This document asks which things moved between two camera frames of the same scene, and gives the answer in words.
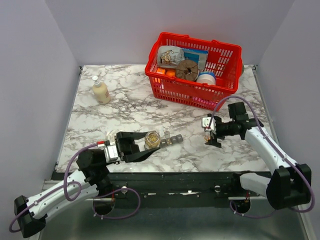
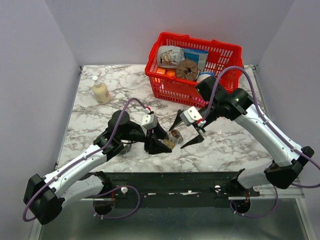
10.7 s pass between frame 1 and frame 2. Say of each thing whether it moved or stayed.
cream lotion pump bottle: stayed
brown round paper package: stayed
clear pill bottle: moved
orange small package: stayed
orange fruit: stayed
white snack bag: stayed
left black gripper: moved
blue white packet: stayed
